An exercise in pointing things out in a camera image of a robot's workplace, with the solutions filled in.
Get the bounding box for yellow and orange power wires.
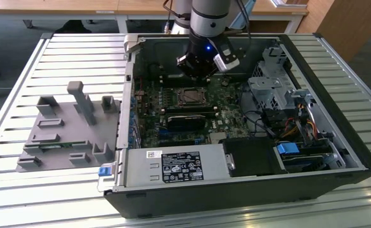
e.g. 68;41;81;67
282;118;320;138

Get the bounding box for black plastic shroud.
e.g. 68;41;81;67
225;139;288;178

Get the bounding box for pale blue teach pendant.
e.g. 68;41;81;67
230;0;258;30

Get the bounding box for blue case latch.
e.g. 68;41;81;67
100;166;114;178

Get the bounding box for black and grey PC case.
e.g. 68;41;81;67
104;33;371;219

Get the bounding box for black shoe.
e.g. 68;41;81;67
56;20;93;34

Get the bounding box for metal socket cover frame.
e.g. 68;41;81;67
178;88;208;105

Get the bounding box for green motherboard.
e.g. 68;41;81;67
133;75;257;147

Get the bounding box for CPU socket with metal frame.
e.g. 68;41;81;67
176;86;210;107

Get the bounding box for wooden desk with white frame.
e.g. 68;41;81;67
0;0;310;34

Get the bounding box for brown wooden cabinet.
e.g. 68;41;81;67
296;0;371;62

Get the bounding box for black graphics card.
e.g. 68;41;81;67
168;115;208;132

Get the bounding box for grey plastic parts rack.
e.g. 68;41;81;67
16;81;124;173

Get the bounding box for silver CPU with green edge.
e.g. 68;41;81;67
185;90;204;102

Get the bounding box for grey metal drive cage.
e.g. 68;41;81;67
248;47;317;114

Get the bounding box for blue disk carrier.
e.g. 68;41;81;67
277;142;301;157

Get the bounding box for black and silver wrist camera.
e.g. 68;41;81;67
213;39;241;73

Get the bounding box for silver power supply with label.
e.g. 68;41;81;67
122;143;234;187

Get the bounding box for green RAM stick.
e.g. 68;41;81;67
40;141;89;151

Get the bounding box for small silver heatsink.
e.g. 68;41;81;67
210;133;230;143

